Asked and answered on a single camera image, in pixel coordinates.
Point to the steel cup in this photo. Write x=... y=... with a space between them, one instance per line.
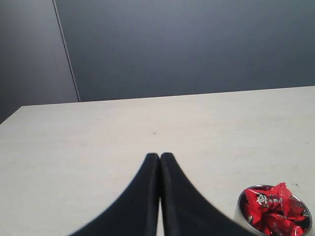
x=237 y=211

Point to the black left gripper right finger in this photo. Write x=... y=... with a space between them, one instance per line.
x=185 y=212

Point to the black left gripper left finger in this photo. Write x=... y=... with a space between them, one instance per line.
x=135 y=211

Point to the red candies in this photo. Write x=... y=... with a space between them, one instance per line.
x=268 y=204

